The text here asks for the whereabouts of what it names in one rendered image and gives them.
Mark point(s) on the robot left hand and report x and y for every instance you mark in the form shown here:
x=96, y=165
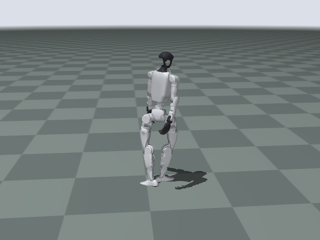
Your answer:
x=149, y=111

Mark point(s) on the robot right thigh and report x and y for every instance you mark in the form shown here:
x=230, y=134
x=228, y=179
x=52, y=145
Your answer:
x=171, y=134

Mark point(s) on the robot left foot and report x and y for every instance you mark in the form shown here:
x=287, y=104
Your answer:
x=150, y=183

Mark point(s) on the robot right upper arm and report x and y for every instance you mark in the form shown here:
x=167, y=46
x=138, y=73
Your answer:
x=174, y=80

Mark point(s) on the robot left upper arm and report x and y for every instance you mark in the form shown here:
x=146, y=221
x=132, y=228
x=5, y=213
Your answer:
x=149, y=82

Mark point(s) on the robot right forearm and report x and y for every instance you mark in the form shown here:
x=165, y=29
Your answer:
x=172, y=110

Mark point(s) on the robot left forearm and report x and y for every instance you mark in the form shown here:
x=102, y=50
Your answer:
x=149, y=101

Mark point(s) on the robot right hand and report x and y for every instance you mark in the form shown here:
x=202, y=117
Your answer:
x=166, y=127

